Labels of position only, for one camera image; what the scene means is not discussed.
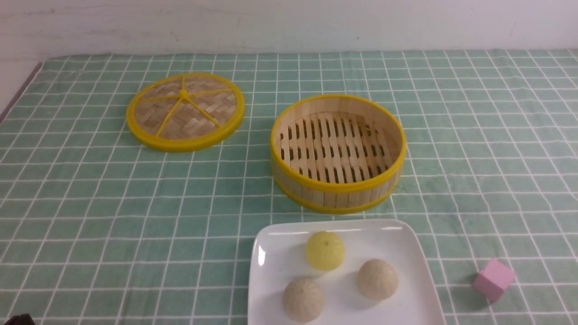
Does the yellow steamed bun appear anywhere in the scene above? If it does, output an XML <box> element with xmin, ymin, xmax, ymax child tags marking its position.
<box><xmin>305</xmin><ymin>231</ymin><xmax>345</xmax><ymax>272</ymax></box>

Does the pale beige steamed bun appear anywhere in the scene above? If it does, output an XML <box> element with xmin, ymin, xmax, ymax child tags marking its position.
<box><xmin>282</xmin><ymin>277</ymin><xmax>326</xmax><ymax>323</ymax></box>

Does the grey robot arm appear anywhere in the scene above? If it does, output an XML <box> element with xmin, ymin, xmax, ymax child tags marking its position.
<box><xmin>4</xmin><ymin>313</ymin><xmax>35</xmax><ymax>325</ymax></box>

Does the white square plate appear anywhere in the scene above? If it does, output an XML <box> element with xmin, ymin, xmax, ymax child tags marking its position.
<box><xmin>247</xmin><ymin>219</ymin><xmax>445</xmax><ymax>325</ymax></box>

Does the yellow bamboo steamer basket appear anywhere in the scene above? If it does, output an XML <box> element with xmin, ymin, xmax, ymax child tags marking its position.
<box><xmin>269</xmin><ymin>94</ymin><xmax>407</xmax><ymax>214</ymax></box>

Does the yellow bamboo steamer lid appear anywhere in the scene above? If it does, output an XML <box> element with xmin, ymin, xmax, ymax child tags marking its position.
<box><xmin>126</xmin><ymin>73</ymin><xmax>245</xmax><ymax>153</ymax></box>

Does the green checkered tablecloth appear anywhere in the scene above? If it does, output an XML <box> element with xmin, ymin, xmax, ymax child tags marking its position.
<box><xmin>0</xmin><ymin>49</ymin><xmax>578</xmax><ymax>325</ymax></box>

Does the pink cube block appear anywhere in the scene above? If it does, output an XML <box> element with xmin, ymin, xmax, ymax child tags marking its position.
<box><xmin>471</xmin><ymin>259</ymin><xmax>516</xmax><ymax>303</ymax></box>

